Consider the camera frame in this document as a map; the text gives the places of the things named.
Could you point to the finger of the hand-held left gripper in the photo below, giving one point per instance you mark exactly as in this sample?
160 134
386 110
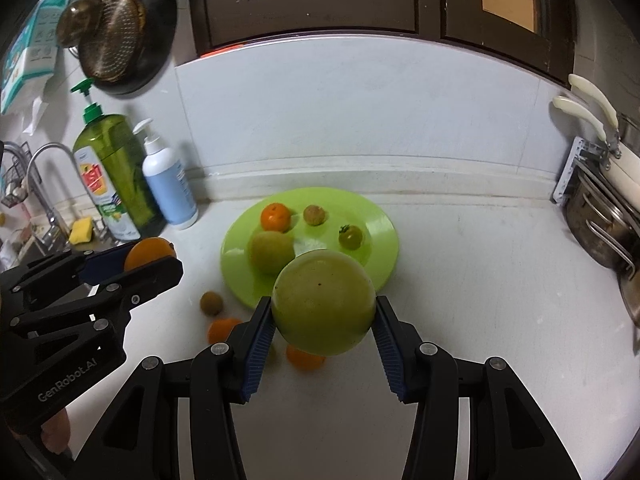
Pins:
105 262
145 280

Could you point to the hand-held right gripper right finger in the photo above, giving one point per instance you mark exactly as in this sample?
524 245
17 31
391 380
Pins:
390 355

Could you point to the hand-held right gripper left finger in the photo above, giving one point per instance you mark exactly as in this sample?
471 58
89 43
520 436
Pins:
257 355

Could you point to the small orange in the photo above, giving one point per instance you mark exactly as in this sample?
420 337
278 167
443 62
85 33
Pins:
305 361
222 331
147 252

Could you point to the green apple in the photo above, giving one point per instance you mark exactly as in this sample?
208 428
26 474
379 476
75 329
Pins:
325 300
270 251

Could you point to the green plate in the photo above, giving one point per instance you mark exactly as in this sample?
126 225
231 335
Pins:
372 265

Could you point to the large orange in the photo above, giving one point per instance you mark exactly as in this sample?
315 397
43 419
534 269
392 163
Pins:
276 217

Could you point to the brown longan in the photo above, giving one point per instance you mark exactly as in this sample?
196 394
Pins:
315 215
211 303

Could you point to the person's left hand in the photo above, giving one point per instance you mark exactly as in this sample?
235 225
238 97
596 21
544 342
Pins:
55 432

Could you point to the yellow sponge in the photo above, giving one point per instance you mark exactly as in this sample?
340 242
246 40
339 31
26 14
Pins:
81 231

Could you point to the large steel faucet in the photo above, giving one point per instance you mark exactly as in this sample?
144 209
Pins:
42 195

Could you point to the green dish soap bottle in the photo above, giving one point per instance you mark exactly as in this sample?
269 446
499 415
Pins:
115 170

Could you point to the white pump bottle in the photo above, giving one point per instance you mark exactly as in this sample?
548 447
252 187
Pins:
170 190

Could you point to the paper towel pack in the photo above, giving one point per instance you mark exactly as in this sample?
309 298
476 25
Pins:
30 55

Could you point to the golden mesh strainer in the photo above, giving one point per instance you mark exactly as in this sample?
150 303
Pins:
115 35

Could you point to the black frying pan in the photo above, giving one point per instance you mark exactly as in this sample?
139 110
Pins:
160 35

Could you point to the brass ladle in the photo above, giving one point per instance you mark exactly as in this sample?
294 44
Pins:
77 20

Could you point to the large steel pot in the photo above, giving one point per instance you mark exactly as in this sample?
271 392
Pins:
595 220

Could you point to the dark wooden cabinet door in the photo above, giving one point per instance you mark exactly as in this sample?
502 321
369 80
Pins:
460 0
220 5

